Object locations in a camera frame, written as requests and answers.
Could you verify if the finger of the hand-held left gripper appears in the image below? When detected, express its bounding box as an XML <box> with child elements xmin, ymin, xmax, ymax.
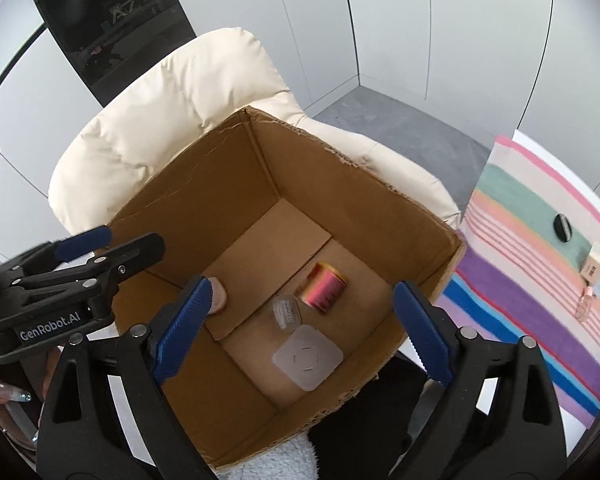
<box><xmin>0</xmin><ymin>226</ymin><xmax>112</xmax><ymax>281</ymax></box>
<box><xmin>10</xmin><ymin>232</ymin><xmax>166</xmax><ymax>307</ymax></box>

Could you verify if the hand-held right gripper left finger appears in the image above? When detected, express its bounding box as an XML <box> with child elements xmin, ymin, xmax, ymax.
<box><xmin>37</xmin><ymin>275</ymin><xmax>216</xmax><ymax>480</ymax></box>

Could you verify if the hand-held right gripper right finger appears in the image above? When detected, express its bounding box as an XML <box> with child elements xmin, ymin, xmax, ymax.
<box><xmin>392</xmin><ymin>280</ymin><xmax>568</xmax><ymax>480</ymax></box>

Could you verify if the peach square compact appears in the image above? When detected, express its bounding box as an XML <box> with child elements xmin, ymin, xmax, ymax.
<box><xmin>202</xmin><ymin>278</ymin><xmax>229</xmax><ymax>316</ymax></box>

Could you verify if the brown can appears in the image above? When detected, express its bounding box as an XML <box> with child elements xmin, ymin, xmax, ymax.
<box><xmin>294</xmin><ymin>261</ymin><xmax>348</xmax><ymax>315</ymax></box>

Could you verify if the small clear jar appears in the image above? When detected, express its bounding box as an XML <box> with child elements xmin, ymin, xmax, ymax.
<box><xmin>272</xmin><ymin>296</ymin><xmax>303</xmax><ymax>333</ymax></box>

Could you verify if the clear square container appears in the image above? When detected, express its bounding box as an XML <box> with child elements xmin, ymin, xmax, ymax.
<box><xmin>272</xmin><ymin>325</ymin><xmax>344</xmax><ymax>391</ymax></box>

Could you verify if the brown cardboard box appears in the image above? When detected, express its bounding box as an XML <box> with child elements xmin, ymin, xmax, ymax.
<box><xmin>102</xmin><ymin>106</ymin><xmax>468</xmax><ymax>470</ymax></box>

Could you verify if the black round compact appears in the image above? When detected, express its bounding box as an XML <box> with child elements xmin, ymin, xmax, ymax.
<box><xmin>553</xmin><ymin>213</ymin><xmax>573</xmax><ymax>243</ymax></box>

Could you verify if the person's left hand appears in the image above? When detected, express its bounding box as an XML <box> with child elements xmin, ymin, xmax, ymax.
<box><xmin>0</xmin><ymin>349</ymin><xmax>63</xmax><ymax>413</ymax></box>

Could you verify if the striped colourful cloth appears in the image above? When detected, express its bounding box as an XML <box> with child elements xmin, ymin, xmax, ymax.
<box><xmin>437</xmin><ymin>135</ymin><xmax>600</xmax><ymax>428</ymax></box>

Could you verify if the cream padded chair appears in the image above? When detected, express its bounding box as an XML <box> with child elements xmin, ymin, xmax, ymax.
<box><xmin>47</xmin><ymin>27</ymin><xmax>463</xmax><ymax>233</ymax></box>

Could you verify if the grey fleece blanket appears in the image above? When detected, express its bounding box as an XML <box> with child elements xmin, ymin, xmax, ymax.
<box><xmin>212</xmin><ymin>432</ymin><xmax>323</xmax><ymax>480</ymax></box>

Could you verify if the black glass cabinet door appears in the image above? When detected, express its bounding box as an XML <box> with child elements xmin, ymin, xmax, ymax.
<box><xmin>22</xmin><ymin>0</ymin><xmax>201</xmax><ymax>108</ymax></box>

